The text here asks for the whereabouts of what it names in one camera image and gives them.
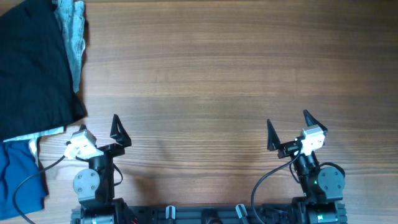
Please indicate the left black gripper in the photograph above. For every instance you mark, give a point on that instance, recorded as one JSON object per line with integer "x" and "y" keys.
{"x": 116, "y": 132}

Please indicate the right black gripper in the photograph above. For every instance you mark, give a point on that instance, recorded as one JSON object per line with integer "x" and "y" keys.
{"x": 274, "y": 143}

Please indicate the black shorts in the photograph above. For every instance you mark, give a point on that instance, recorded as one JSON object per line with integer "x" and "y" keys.
{"x": 36, "y": 80}

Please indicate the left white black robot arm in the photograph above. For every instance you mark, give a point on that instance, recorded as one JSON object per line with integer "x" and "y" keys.
{"x": 95, "y": 185}

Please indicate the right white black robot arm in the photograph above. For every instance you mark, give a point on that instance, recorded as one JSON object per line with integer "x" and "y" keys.
{"x": 322, "y": 183}

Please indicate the blue garment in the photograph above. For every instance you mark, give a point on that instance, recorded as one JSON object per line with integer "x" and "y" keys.
{"x": 17, "y": 163}

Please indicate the light blue denim shorts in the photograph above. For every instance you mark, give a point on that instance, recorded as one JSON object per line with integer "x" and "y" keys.
{"x": 71, "y": 21}

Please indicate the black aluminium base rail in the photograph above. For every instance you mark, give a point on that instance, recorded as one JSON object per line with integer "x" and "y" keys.
{"x": 267, "y": 213}

